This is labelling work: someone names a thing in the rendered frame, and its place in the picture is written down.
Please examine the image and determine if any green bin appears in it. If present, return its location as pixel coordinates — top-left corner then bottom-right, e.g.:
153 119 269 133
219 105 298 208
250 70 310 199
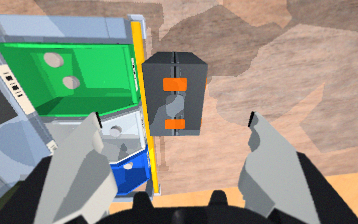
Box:
0 42 141 117

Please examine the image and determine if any blue open bin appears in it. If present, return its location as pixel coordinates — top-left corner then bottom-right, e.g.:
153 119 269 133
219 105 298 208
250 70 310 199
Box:
110 143 151 195

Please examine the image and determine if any white disc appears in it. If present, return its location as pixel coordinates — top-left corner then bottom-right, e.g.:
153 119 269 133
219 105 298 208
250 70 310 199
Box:
44 52 64 68

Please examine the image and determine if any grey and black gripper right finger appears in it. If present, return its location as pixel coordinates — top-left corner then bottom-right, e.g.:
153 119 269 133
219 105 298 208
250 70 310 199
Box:
238 111 358 224

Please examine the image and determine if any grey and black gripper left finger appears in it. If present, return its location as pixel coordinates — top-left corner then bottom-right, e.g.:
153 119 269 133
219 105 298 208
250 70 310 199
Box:
0 112 118 224

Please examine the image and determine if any yellow bar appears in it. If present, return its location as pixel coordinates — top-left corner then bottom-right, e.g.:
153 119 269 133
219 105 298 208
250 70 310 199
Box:
131 22 159 193

